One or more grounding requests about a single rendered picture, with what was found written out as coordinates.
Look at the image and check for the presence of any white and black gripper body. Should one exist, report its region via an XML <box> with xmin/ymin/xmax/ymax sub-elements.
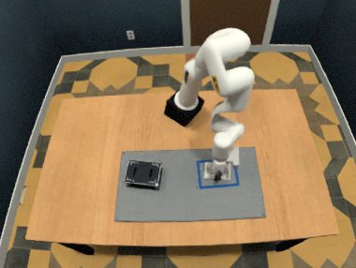
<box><xmin>213</xmin><ymin>158</ymin><xmax>226</xmax><ymax>173</ymax></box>

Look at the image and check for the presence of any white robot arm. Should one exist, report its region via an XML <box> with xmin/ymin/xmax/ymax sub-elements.
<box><xmin>174</xmin><ymin>28</ymin><xmax>254</xmax><ymax>168</ymax></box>

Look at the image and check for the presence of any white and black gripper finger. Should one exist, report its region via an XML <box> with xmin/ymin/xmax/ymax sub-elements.
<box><xmin>215</xmin><ymin>171</ymin><xmax>222</xmax><ymax>181</ymax></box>

